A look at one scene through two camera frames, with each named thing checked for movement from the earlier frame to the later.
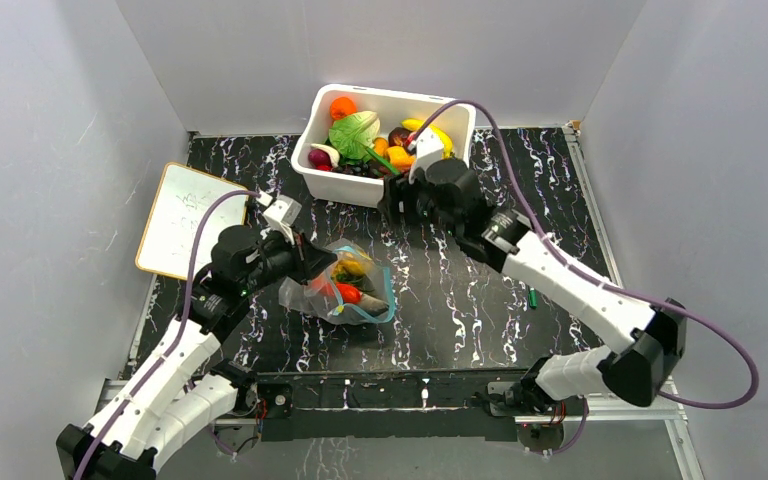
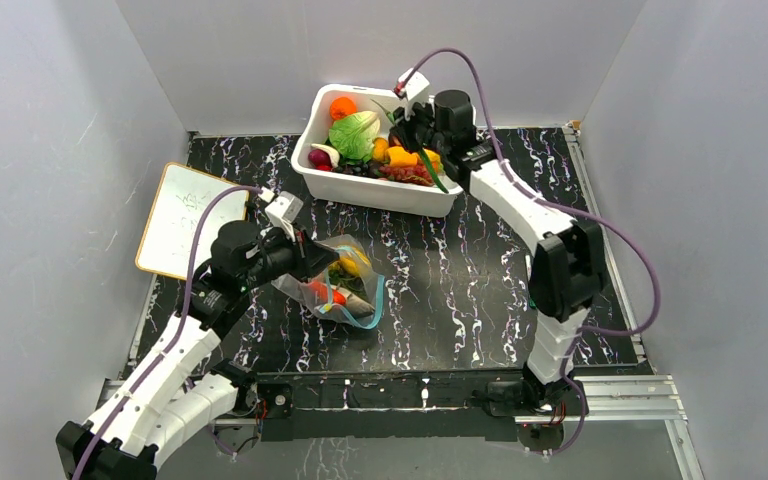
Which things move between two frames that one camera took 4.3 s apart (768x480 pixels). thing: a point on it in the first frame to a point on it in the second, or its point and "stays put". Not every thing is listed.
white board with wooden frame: [182, 227] stays put
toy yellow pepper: [399, 158] stays put
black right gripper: [397, 191] to [401, 128]
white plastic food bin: [391, 107] stays put
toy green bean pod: [380, 159] to [392, 118]
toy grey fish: [372, 305] to [356, 306]
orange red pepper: [348, 293] to [326, 294]
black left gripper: [309, 259] stays put
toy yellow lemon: [353, 267] stays put
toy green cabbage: [350, 136] stays put
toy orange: [341, 107] stays put
